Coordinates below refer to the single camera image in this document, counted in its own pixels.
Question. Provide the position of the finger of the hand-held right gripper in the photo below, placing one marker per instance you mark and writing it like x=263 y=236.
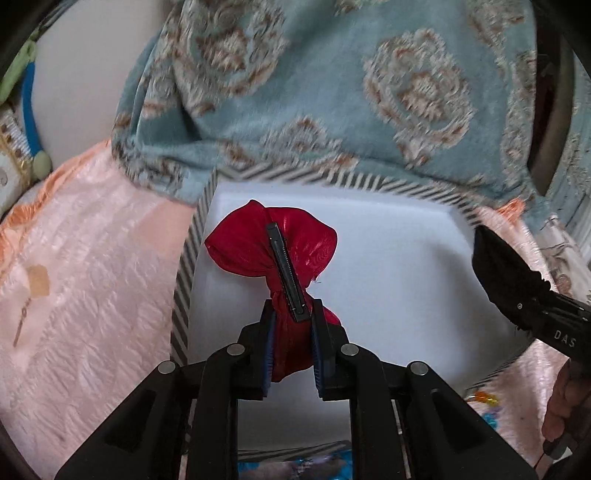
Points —
x=554 y=323

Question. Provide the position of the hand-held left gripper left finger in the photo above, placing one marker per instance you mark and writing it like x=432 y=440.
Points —
x=270 y=344

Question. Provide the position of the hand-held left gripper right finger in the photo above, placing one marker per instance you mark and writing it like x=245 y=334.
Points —
x=317 y=357

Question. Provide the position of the black scrunchie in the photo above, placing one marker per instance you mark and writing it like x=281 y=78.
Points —
x=501 y=263

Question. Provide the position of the red satin hair bow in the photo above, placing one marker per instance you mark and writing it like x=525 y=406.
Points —
x=244 y=249

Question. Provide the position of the striped cardboard box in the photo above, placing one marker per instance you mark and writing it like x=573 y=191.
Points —
x=392 y=277

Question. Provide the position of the person's right hand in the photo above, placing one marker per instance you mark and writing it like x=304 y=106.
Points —
x=558 y=401

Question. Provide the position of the pale blue patterned fabric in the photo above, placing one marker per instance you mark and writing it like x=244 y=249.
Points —
x=563 y=221

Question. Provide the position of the peach embroidered bedspread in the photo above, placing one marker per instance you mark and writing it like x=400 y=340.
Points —
x=92 y=300

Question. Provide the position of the blue patterned blanket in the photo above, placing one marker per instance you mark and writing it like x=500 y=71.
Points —
x=323 y=92

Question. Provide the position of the beige patterned cushion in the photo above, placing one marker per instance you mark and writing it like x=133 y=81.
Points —
x=9 y=152

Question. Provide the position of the green and blue plush toy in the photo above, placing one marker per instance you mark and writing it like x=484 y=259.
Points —
x=28 y=106

